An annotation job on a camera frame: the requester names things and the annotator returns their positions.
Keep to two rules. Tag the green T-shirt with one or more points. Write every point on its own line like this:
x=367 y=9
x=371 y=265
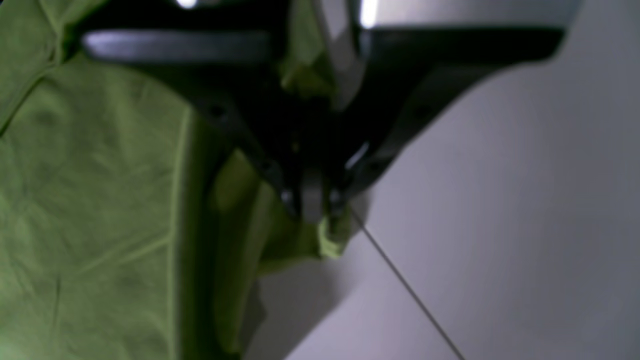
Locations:
x=129 y=229

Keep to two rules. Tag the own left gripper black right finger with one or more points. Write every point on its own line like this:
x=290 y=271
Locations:
x=411 y=76

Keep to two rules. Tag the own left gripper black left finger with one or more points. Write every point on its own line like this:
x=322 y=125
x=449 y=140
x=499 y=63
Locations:
x=229 y=77

